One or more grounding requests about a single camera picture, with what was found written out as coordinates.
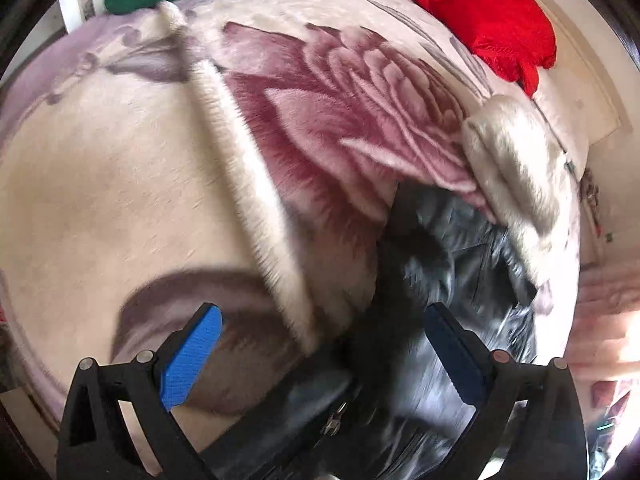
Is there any black leather jacket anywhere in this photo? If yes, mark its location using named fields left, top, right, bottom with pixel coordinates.
left=200, top=180, right=538, bottom=480

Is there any white pillow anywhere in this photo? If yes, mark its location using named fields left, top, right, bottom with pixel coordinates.
left=525, top=60, right=592, bottom=181

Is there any pink patterned curtain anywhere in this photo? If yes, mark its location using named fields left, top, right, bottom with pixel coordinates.
left=570, top=260, right=640, bottom=411

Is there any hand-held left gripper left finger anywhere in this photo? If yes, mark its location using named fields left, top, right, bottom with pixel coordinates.
left=56, top=303, right=223, bottom=480

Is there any red knitted garment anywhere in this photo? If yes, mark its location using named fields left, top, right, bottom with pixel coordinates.
left=345, top=0, right=557, bottom=98

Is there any floral plush blanket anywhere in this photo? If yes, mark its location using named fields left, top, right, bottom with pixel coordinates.
left=0, top=0, right=583, bottom=466

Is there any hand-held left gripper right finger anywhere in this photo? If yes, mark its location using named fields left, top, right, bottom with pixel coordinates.
left=422, top=303, right=587, bottom=480

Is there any white nightstand with stickers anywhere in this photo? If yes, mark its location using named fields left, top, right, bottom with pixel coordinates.
left=580, top=165, right=617, bottom=266

